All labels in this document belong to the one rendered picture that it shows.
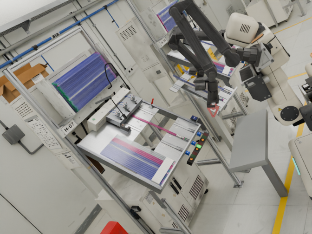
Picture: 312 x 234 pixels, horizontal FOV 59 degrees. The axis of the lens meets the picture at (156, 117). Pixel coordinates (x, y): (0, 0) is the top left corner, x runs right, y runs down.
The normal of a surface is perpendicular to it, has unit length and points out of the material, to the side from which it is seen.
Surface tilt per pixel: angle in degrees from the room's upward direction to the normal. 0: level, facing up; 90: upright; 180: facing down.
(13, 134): 90
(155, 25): 90
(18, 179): 90
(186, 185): 90
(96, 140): 44
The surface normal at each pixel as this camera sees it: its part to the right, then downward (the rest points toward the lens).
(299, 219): -0.55, -0.77
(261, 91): -0.18, 0.47
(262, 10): -0.48, 0.60
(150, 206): 0.68, -0.21
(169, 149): 0.07, -0.70
